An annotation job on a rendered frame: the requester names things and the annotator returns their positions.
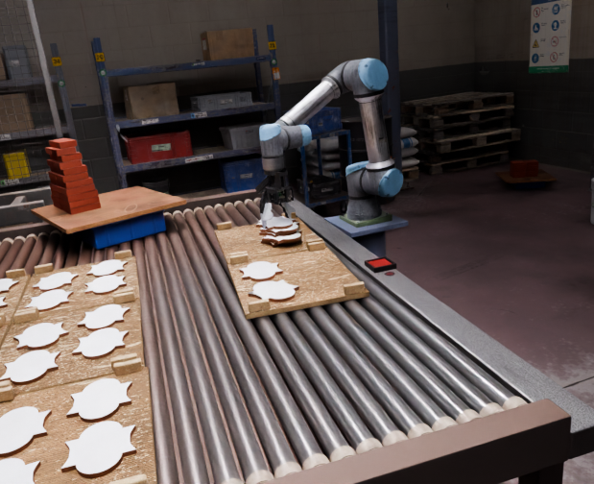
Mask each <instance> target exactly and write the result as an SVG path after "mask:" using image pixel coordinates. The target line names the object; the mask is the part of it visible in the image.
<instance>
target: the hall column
mask: <svg viewBox="0 0 594 484"><path fill-rule="evenodd" d="M377 1H378V25H379V49H380V61H381V62H383V63H384V64H385V66H386V67H387V70H388V74H389V78H388V81H387V85H386V86H385V87H384V94H383V95H382V107H383V113H384V114H388V115H391V116H392V143H393V146H392V158H393V160H394V163H395V168H397V169H398V170H400V171H401V172H402V154H401V141H400V133H401V122H400V89H399V58H398V25H397V0H377ZM410 189H414V187H413V186H410V183H409V182H408V184H405V183H403V184H402V187H401V188H400V191H405V190H410Z"/></svg>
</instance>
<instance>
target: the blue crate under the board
mask: <svg viewBox="0 0 594 484"><path fill-rule="evenodd" d="M163 211H165V209H163V210H160V211H156V212H152V213H148V214H144V215H140V216H136V217H132V218H129V219H126V220H122V221H118V222H114V223H110V224H106V225H102V226H99V227H95V228H91V229H87V230H81V231H77V232H73V235H74V236H76V237H77V238H79V239H81V240H82V241H83V242H85V243H87V244H89V245H90V246H92V247H94V248H95V249H97V250H100V249H102V248H106V247H110V246H113V245H117V244H120V243H124V242H127V241H131V240H134V239H137V238H141V237H144V236H148V235H151V234H155V233H159V232H162V231H166V226H165V220H164V214H163Z"/></svg>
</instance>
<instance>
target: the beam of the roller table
mask: <svg viewBox="0 0 594 484"><path fill-rule="evenodd" d="M289 205H290V206H293V207H294V208H295V209H296V217H298V218H299V219H300V220H301V221H302V222H303V223H304V224H305V225H306V226H307V227H308V228H309V229H310V230H311V231H312V232H314V233H315V234H316V235H317V236H319V237H320V238H322V239H323V240H324V241H325V242H326V243H327V244H329V245H330V246H331V247H332V248H333V249H335V250H336V251H337V252H338V253H340V254H341V255H342V256H344V257H345V258H346V259H347V260H349V261H350V262H351V263H352V264H353V265H355V266H356V267H357V268H358V269H360V270H361V271H362V272H363V273H365V274H366V275H367V276H368V277H369V278H371V279H372V280H373V281H375V282H376V283H377V284H378V285H380V286H381V287H382V288H383V289H385V290H386V291H387V292H388V293H389V294H391V295H392V296H393V297H394V298H396V299H397V300H398V301H399V302H401V303H402V304H403V305H405V306H406V307H407V308H408V309H409V310H411V311H412V312H413V313H414V314H416V315H417V317H418V318H420V319H421V320H422V321H423V322H425V323H426V324H427V325H428V326H429V327H431V328H432V329H433V330H435V331H436V332H437V333H438V334H440V335H441V336H442V337H443V338H445V339H446V340H447V341H448V342H449V343H451V344H452V345H453V346H454V347H456V348H457V349H458V350H459V351H461V352H462V353H463V354H464V355H466V356H467V357H468V358H469V359H471V360H472V361H473V362H474V363H476V364H477V365H478V366H479V367H481V368H482V369H483V370H484V371H485V372H487V373H488V374H489V375H491V376H492V377H493V378H494V379H496V380H497V381H498V382H499V383H501V384H502V385H503V386H504V387H505V388H507V389H508V390H509V391H510V392H512V393H513V394H514V395H515V396H517V397H520V398H522V399H523V400H524V401H526V402H527V403H531V402H535V401H538V400H541V399H549V400H551V401H552V402H553V403H555V404H556V405H557V406H559V407H560V408H561V409H563V410H564V411H565V412H567V413H568V414H569V415H571V429H570V442H569V454H568V459H573V458H576V457H579V456H582V455H585V454H587V453H590V452H593V451H594V409H593V408H591V407H590V406H588V405H587V404H586V403H584V402H583V401H581V400H580V399H578V398H577V397H575V396H574V395H572V394H571V393H570V392H568V391H567V390H565V389H564V388H562V387H561V386H560V385H558V384H557V383H555V382H554V381H553V380H552V379H551V378H549V377H548V376H546V375H545V374H543V373H542V372H540V371H539V370H538V369H536V368H535V367H533V366H532V365H530V364H529V363H528V362H526V361H525V360H523V359H522V358H521V357H519V356H518V355H516V354H515V353H513V352H512V351H510V350H509V349H507V348H506V347H505V346H503V345H502V344H500V343H499V342H497V341H496V340H495V339H493V338H492V337H490V336H489V335H488V334H486V333H485V332H483V331H482V330H480V329H479V328H478V327H476V326H474V325H473V324H471V323H470V322H469V321H468V320H467V319H465V318H464V317H463V316H461V315H460V314H458V313H457V312H455V311H454V310H453V309H451V308H450V307H448V306H447V305H446V304H444V303H443V302H441V301H439V300H438V299H437V298H435V297H434V296H432V295H431V294H430V293H428V292H427V291H425V290H424V289H422V288H421V287H420V286H418V285H417V284H415V283H414V282H413V281H411V280H410V279H408V278H406V277H405V276H404V275H402V274H401V273H399V272H398V271H397V270H395V269H392V270H388V271H384V272H379V273H373V272H372V271H371V270H370V269H369V268H368V267H366V266H365V260H369V259H374V258H378V256H376V255H375V254H373V253H372V252H370V251H369V250H367V249H366V248H365V247H363V246H362V245H360V244H359V243H357V242H356V241H355V240H353V239H352V238H350V237H349V236H348V235H346V234H345V233H343V232H342V231H340V230H339V229H337V228H336V227H334V226H333V225H331V224H330V223H329V222H327V221H326V220H324V219H323V218H322V217H320V216H319V215H318V214H317V213H315V212H314V211H313V210H311V209H310V208H308V207H307V206H305V205H304V204H302V203H301V202H299V201H298V200H297V199H295V198H294V200H293V201H292V200H291V202H289ZM387 272H394V275H393V276H386V275H385V273H387Z"/></svg>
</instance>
